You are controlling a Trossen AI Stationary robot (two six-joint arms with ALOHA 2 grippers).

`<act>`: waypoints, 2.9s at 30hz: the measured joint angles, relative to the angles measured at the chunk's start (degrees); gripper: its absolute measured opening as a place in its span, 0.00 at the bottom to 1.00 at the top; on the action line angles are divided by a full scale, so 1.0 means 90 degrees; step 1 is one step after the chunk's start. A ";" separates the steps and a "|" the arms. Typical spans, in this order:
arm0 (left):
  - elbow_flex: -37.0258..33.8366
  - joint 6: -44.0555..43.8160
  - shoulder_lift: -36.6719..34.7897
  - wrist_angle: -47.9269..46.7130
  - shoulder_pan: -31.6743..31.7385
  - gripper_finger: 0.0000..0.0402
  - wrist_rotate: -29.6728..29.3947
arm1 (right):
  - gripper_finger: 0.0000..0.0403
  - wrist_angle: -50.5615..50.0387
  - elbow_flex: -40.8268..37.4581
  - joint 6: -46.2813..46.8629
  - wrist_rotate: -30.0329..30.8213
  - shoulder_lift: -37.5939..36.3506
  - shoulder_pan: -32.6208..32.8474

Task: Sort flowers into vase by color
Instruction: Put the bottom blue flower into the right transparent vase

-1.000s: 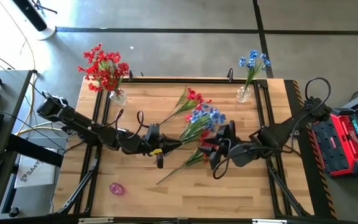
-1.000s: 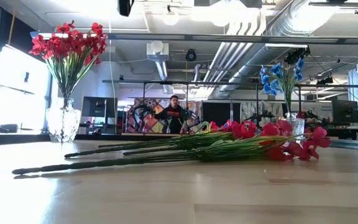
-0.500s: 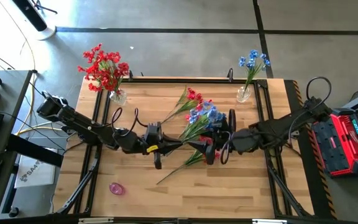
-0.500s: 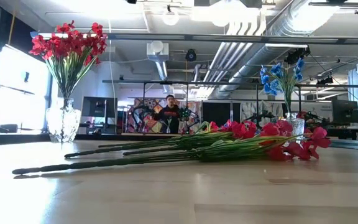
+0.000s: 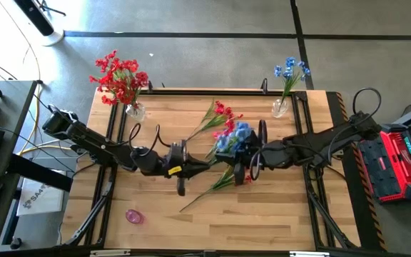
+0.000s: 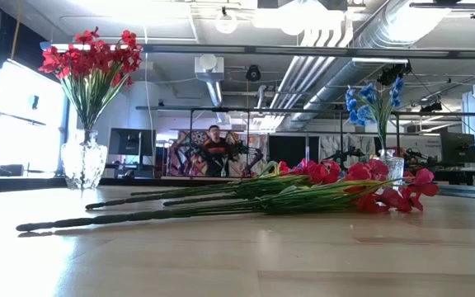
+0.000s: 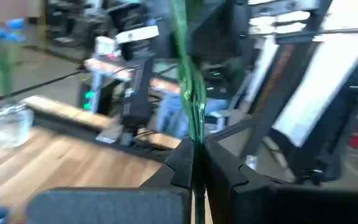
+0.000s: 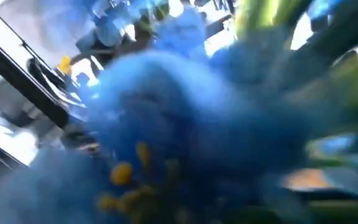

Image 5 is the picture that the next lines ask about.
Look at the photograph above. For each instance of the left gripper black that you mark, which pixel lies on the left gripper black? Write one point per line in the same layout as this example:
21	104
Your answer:
182	162

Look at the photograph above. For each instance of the red and black equipment case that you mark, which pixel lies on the red and black equipment case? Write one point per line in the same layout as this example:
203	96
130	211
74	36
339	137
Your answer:
387	171

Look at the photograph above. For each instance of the black aluminium table frame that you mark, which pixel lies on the black aluminium table frame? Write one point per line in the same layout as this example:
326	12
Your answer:
205	92

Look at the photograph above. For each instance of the black tower fan white base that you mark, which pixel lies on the black tower fan white base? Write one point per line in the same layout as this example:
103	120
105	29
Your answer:
36	16

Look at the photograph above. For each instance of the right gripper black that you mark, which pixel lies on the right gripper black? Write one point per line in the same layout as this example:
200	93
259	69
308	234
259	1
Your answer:
252	157

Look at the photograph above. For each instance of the white printed cardboard box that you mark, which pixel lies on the white printed cardboard box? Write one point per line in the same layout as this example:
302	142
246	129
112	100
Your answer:
38	200

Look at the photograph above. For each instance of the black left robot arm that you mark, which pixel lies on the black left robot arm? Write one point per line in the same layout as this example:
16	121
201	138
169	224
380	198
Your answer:
95	144

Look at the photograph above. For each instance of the black caster wheel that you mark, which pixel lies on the black caster wheel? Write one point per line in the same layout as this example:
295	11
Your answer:
15	243

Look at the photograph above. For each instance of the black yellow hazard strip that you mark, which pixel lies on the black yellow hazard strip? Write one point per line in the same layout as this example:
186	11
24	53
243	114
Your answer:
334	107

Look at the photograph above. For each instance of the yellow tape tag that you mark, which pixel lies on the yellow tape tag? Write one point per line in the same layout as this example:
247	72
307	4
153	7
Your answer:
174	171

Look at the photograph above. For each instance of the black diagonal support beam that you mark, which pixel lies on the black diagonal support beam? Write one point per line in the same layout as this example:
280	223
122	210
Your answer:
41	173

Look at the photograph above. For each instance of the clear cut glass vase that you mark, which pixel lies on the clear cut glass vase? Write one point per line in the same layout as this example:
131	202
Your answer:
137	111
278	108

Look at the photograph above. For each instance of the grey desk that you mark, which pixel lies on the grey desk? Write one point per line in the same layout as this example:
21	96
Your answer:
13	107

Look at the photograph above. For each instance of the black tripod legs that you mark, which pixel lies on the black tripod legs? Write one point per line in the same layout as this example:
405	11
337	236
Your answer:
50	8

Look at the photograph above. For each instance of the small pink glass vase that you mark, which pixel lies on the small pink glass vase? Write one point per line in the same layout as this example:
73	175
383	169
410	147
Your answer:
134	216

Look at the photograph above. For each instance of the silver edge bracket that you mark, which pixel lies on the silver edge bracket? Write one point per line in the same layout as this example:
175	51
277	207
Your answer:
109	253
309	254

